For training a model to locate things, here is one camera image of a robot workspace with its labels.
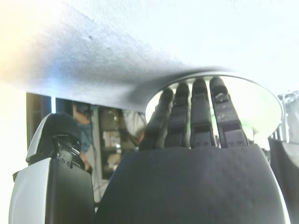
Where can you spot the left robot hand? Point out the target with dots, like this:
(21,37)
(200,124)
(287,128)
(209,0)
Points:
(187,182)

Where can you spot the cluttered background shelf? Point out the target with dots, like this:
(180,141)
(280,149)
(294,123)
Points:
(109,140)

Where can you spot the person in blue shirt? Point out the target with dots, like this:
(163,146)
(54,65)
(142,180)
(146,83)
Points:
(84,137)

